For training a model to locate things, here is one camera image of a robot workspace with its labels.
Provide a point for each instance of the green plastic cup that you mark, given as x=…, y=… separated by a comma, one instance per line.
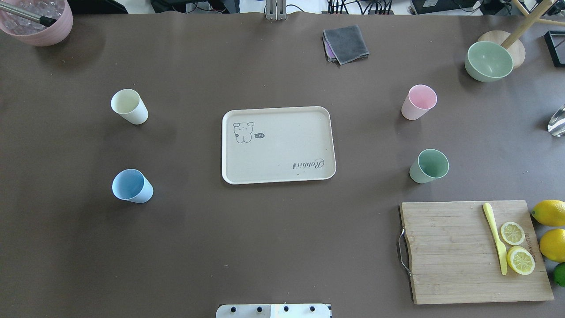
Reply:
x=430, y=165

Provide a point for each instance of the pink plastic cup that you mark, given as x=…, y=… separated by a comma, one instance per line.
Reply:
x=420, y=99

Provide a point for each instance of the blue plastic cup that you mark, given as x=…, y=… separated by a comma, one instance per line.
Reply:
x=131, y=185

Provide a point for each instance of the cream plastic cup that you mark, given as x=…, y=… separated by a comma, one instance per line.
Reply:
x=128, y=104

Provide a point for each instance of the cream rabbit serving tray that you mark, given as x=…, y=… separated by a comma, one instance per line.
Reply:
x=282, y=144

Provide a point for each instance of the purple folded cloth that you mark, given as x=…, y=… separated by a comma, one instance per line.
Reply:
x=330, y=50

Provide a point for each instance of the grey folded cloth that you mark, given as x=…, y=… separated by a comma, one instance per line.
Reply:
x=350, y=41

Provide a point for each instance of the wooden cutting board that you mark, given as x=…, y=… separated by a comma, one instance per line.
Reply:
x=452, y=257

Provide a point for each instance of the yellow plastic knife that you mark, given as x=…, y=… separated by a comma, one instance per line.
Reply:
x=500, y=247

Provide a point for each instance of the green plastic bowl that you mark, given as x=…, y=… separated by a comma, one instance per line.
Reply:
x=488, y=61

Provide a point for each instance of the upper lemon slice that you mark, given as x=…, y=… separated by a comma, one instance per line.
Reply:
x=512, y=233

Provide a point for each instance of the lemon slice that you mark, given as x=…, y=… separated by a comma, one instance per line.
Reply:
x=520, y=260
x=512, y=233

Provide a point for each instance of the wooden stand with round base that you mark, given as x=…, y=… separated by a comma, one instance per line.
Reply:
x=511, y=42

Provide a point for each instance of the lower lemon slice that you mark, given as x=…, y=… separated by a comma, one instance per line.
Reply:
x=520, y=260

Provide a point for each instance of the whole lemon upper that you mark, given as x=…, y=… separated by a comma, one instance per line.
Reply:
x=549, y=213

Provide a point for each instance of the whole lemon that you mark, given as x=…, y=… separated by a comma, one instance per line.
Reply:
x=552, y=245
x=549, y=213

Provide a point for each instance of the whole lemon lower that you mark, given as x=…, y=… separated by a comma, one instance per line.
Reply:
x=552, y=245

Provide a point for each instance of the pink bucket with ice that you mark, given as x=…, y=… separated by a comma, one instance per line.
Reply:
x=33, y=33

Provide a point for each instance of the green lime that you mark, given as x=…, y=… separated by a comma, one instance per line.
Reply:
x=559, y=274

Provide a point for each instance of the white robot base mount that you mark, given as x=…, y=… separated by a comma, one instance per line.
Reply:
x=285, y=310

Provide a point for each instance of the metal scoop handle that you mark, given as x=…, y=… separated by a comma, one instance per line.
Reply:
x=20, y=12

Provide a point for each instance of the black frame object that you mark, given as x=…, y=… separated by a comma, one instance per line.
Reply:
x=555, y=41

